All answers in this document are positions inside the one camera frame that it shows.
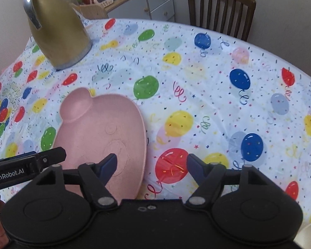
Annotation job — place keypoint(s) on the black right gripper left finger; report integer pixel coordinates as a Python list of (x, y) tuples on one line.
[(92, 179)]

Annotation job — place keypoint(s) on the pink bear-shaped plate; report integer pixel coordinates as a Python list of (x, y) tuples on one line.
[(94, 127)]

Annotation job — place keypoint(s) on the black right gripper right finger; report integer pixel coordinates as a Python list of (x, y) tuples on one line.
[(211, 179)]

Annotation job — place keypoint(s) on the wooden sideboard with drawers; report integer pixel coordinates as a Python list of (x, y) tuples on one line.
[(158, 10)]

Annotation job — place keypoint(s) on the balloon birthday tablecloth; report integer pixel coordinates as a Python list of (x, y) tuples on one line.
[(199, 92)]

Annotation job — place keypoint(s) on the dark wooden chair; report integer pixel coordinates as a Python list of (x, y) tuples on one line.
[(230, 17)]

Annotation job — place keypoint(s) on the pink digital clock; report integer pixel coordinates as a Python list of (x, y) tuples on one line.
[(104, 3)]

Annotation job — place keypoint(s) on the cream round bowl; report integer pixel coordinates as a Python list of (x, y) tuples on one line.
[(303, 238)]

